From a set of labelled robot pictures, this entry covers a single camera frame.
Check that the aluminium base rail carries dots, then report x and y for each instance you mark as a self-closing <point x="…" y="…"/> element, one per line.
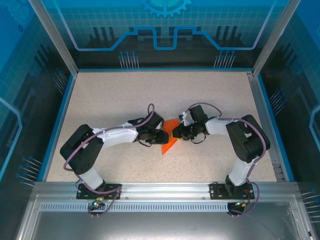
<point x="165" y="188"/>

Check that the blue table border strip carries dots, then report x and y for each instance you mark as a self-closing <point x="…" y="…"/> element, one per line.
<point x="267" y="100"/>
<point x="67" y="100"/>

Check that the aluminium side rail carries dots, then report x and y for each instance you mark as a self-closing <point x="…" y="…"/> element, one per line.
<point x="258" y="100"/>

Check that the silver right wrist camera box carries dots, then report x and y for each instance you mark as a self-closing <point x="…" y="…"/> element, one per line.
<point x="185" y="119"/>

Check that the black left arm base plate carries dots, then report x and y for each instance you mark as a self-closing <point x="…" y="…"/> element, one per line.
<point x="112" y="187"/>

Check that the aluminium frame post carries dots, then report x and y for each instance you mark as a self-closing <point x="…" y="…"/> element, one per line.
<point x="57" y="42"/>
<point x="274" y="37"/>

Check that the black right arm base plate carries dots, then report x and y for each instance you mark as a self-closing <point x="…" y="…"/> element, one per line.
<point x="216" y="191"/>

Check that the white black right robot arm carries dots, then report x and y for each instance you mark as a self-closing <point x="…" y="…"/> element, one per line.
<point x="217" y="126"/>

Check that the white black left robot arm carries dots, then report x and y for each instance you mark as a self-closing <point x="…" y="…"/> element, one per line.
<point x="117" y="137"/>

